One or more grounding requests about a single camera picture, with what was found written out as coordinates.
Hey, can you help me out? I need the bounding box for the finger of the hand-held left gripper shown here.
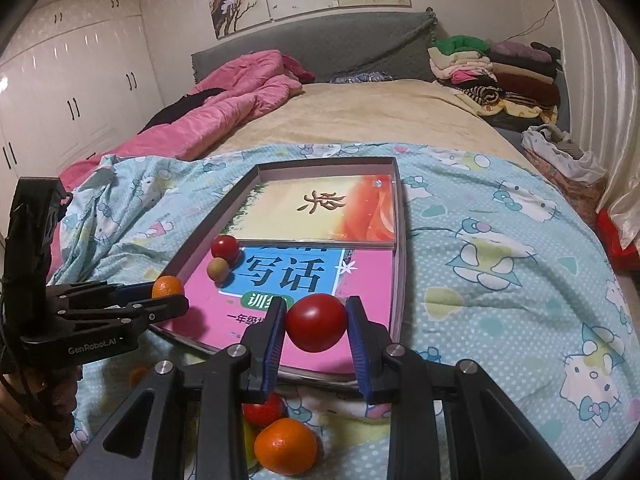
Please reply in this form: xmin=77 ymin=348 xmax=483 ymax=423
xmin=64 ymin=293 xmax=190 ymax=334
xmin=46 ymin=281 xmax=154 ymax=312

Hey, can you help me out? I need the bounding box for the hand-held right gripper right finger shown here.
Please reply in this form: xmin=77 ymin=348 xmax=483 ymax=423
xmin=345 ymin=296 xmax=576 ymax=480

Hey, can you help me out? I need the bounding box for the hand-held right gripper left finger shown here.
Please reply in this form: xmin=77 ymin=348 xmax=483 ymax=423
xmin=65 ymin=300 xmax=288 ymax=480

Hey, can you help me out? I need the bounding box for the mandarin orange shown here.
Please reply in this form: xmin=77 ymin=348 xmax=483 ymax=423
xmin=151 ymin=276 xmax=185 ymax=300
xmin=253 ymin=417 xmax=319 ymax=476

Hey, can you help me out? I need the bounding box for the red cherry tomato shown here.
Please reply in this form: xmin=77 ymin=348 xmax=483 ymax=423
xmin=210 ymin=234 xmax=241 ymax=265
xmin=285 ymin=294 xmax=349 ymax=353
xmin=242 ymin=392 xmax=285 ymax=428

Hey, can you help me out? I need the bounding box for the shallow grey cardboard tray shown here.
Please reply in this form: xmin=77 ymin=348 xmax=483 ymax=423
xmin=150 ymin=156 xmax=411 ymax=386

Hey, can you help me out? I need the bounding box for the pink and blue workbook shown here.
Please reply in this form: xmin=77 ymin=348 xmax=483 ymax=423
xmin=177 ymin=242 xmax=396 ymax=376

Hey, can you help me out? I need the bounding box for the yellow and orange book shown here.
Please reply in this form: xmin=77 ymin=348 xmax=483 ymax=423
xmin=235 ymin=172 xmax=401 ymax=250

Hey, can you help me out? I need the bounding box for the light blue cat-print blanket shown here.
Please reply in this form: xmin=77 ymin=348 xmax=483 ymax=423
xmin=50 ymin=142 xmax=636 ymax=480

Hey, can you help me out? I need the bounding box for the white wardrobe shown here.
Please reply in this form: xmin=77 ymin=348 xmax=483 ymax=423
xmin=0 ymin=0 xmax=166 ymax=241

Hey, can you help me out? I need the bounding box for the black cloth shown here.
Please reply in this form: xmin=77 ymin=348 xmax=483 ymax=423
xmin=137 ymin=87 xmax=226 ymax=133

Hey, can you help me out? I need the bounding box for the pink quilt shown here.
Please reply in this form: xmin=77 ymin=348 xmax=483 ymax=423
xmin=57 ymin=50 xmax=316 ymax=191

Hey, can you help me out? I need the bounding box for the beige bed sheet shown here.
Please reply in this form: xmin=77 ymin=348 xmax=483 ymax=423
xmin=210 ymin=79 xmax=526 ymax=163

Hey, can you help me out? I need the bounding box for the pink patterned bag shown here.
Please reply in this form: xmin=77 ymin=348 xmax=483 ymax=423
xmin=522 ymin=145 xmax=608 ymax=216

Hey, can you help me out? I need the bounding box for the blue patterned cloth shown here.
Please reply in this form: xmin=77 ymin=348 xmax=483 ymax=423
xmin=330 ymin=71 xmax=396 ymax=85

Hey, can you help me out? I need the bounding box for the red plastic bag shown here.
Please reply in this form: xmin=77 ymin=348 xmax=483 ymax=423
xmin=597 ymin=207 xmax=640 ymax=271

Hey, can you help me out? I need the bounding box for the pile of folded clothes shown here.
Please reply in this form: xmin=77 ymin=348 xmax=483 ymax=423
xmin=427 ymin=34 xmax=563 ymax=126

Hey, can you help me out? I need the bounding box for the cream satin curtain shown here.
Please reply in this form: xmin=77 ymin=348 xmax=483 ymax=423
xmin=545 ymin=0 xmax=640 ymax=251

